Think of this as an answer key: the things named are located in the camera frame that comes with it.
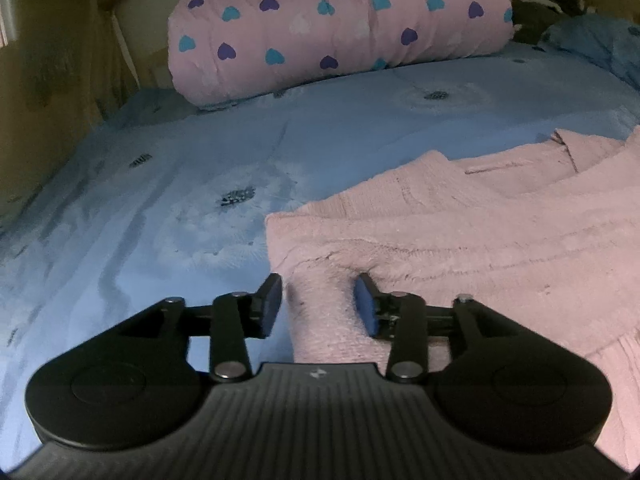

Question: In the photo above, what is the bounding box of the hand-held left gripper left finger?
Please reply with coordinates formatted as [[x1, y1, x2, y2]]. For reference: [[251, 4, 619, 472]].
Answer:
[[112, 272, 285, 384]]

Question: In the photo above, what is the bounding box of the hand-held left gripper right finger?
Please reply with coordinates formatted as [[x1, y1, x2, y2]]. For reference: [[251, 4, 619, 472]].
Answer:
[[352, 272, 524, 384]]

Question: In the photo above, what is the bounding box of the pink knit cardigan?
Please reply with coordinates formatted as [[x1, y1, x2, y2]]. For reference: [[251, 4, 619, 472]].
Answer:
[[265, 127, 640, 468]]

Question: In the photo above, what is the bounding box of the blue dandelion-print bed sheet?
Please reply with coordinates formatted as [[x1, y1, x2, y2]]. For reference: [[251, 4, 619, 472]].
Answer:
[[0, 42, 640, 463]]

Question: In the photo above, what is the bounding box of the pink heart-patterned pillow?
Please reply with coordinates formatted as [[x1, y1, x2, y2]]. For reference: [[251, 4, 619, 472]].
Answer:
[[167, 0, 515, 107]]

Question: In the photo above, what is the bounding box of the wooden bed headboard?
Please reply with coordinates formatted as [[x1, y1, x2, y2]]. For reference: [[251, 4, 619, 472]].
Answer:
[[96, 0, 177, 93]]

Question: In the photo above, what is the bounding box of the dark fluffy cloth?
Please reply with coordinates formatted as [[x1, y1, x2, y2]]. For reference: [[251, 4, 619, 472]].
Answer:
[[504, 0, 598, 45]]

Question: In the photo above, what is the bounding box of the blue dandelion-print pillow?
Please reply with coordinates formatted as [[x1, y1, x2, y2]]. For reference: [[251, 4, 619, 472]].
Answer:
[[537, 12, 640, 88]]

